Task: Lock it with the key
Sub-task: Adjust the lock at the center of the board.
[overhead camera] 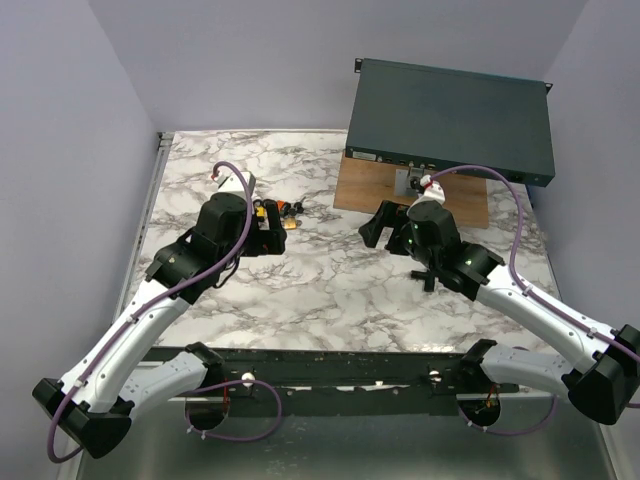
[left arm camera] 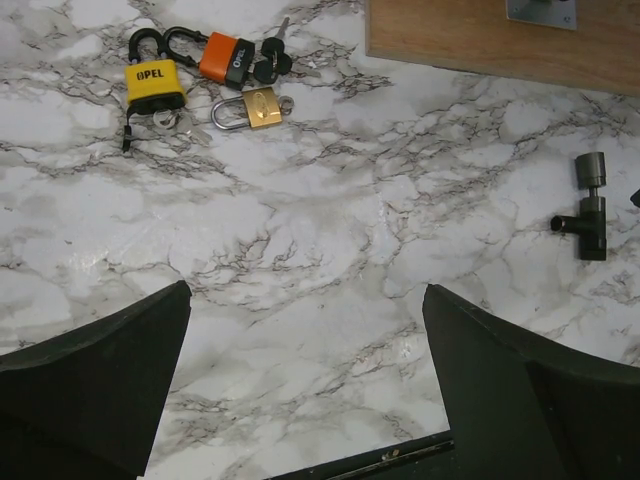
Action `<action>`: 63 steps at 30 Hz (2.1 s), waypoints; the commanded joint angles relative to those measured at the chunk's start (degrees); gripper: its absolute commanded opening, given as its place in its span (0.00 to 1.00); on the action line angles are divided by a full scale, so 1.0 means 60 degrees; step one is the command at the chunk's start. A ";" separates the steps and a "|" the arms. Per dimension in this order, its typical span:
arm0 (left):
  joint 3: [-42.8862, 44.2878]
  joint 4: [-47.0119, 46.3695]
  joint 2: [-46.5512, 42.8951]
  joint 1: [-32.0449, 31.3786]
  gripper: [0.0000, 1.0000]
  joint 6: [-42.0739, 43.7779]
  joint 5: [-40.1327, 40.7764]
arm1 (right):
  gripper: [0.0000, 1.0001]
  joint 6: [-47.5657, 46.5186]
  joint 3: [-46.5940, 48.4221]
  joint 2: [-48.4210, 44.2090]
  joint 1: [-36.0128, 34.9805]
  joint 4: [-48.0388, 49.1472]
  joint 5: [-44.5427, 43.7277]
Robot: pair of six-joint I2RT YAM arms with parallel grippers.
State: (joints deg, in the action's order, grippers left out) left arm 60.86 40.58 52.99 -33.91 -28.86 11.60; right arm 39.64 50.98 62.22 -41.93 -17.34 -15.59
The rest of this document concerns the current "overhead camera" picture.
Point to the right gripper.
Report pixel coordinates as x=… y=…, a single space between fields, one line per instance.
x=386 y=216

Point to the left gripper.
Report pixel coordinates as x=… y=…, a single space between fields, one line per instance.
x=267 y=242

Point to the yellow padlock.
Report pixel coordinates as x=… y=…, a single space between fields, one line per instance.
x=259 y=209

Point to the brass padlock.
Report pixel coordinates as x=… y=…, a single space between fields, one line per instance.
x=290 y=222

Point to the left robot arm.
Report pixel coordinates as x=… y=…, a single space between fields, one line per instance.
x=96 y=402

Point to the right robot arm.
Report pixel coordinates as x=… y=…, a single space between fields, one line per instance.
x=595 y=366

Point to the wooden board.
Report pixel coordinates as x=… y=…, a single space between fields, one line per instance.
x=362 y=186

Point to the black T-shaped tool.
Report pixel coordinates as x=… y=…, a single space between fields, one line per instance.
x=427 y=277

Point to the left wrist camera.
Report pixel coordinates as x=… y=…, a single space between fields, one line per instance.
x=240 y=185

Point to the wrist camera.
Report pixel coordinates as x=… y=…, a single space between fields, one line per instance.
x=240 y=185
x=431 y=190

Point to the grey lock mount bracket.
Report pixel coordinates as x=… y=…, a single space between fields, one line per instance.
x=408 y=182

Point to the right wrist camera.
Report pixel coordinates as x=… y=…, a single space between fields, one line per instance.
x=431 y=190

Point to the dark green network switch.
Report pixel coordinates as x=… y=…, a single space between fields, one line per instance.
x=438 y=118

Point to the aluminium side rail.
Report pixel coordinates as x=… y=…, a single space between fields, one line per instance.
x=159 y=165

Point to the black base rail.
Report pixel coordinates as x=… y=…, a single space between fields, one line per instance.
x=329 y=384

